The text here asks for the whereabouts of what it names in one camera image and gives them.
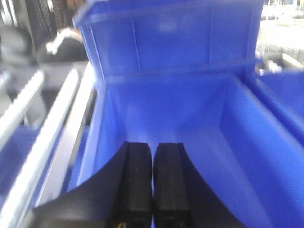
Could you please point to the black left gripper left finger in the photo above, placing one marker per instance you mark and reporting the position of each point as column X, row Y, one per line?
column 119, row 195

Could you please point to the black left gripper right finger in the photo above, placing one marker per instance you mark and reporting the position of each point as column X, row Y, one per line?
column 182, row 198

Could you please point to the blue neighbouring bin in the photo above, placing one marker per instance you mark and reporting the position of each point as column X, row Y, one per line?
column 283, row 94

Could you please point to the blue target bin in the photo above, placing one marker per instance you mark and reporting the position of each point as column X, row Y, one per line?
column 242, row 151

